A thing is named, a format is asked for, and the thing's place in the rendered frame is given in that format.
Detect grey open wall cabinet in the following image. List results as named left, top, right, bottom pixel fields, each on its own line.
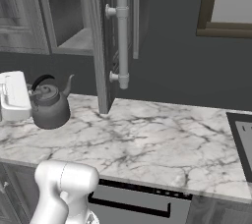
left=33, top=0, right=99, bottom=57

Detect brown framed window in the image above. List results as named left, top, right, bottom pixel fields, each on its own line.
left=196, top=0, right=252, bottom=39

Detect grey open cabinet door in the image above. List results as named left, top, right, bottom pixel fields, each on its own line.
left=87, top=0, right=116, bottom=115

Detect grey base cabinet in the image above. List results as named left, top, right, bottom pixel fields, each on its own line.
left=0, top=161, right=44, bottom=224
left=184, top=195, right=252, bottom=224

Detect white cabinet door handle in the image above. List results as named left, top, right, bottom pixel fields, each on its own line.
left=104, top=0, right=130, bottom=90

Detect grey long cabinet handle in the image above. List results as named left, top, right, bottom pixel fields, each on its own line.
left=132, top=0, right=141, bottom=60

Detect dark grey cabinet door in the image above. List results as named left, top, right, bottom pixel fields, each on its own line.
left=112, top=0, right=152, bottom=72

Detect grey closed cabinet door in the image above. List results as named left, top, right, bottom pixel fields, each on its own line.
left=0, top=0, right=51, bottom=56

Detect dark sink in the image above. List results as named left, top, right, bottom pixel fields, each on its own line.
left=225, top=111, right=252, bottom=184

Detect dark grey kettle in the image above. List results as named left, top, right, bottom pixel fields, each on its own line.
left=28, top=74, right=76, bottom=131

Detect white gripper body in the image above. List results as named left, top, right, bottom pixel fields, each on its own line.
left=0, top=70, right=33, bottom=123

